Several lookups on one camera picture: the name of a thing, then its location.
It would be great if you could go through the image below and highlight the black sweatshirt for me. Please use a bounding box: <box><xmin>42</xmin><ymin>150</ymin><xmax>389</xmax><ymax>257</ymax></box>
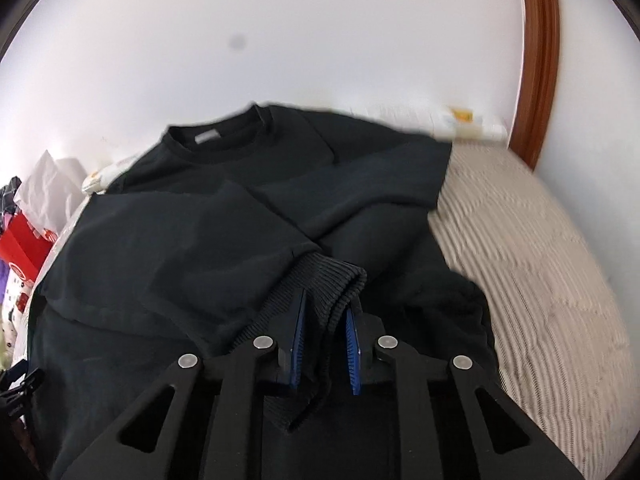
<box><xmin>28</xmin><ymin>105</ymin><xmax>498</xmax><ymax>479</ymax></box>

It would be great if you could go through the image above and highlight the dark patterned clothes pile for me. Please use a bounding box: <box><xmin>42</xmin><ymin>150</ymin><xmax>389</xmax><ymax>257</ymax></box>
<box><xmin>0</xmin><ymin>176</ymin><xmax>22</xmax><ymax>232</ymax></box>

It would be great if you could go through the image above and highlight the striped beige mattress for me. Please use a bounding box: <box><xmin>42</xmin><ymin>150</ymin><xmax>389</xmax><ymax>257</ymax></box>
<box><xmin>433</xmin><ymin>145</ymin><xmax>639</xmax><ymax>479</ymax></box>

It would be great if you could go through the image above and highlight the red paper bag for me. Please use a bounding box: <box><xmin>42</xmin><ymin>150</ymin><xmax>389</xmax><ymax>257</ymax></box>
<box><xmin>0</xmin><ymin>212</ymin><xmax>55</xmax><ymax>282</ymax></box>

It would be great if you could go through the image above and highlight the white plastic bag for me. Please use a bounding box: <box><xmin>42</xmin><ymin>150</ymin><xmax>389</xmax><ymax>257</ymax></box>
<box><xmin>15</xmin><ymin>151</ymin><xmax>88</xmax><ymax>235</ymax></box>

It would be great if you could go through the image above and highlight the white printed rolled mat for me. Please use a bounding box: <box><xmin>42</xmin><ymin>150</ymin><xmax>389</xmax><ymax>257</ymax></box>
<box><xmin>81</xmin><ymin>105</ymin><xmax>511</xmax><ymax>195</ymax></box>

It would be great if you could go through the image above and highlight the brown wooden door frame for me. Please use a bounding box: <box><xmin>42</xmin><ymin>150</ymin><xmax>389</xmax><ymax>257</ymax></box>
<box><xmin>509</xmin><ymin>0</ymin><xmax>561</xmax><ymax>169</ymax></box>

